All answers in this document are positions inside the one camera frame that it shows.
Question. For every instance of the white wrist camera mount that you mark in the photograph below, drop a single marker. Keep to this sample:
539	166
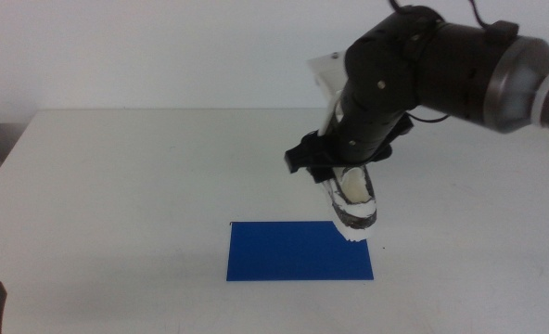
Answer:
328	76

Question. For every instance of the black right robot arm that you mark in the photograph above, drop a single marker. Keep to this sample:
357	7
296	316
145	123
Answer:
446	69

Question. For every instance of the black and white shoe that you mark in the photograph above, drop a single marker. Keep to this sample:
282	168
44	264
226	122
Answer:
355	215

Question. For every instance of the blue rectangular mat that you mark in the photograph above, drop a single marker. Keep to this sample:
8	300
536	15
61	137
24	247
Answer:
288	255

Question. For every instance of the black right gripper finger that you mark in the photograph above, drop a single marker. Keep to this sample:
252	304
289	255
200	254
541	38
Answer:
322	175

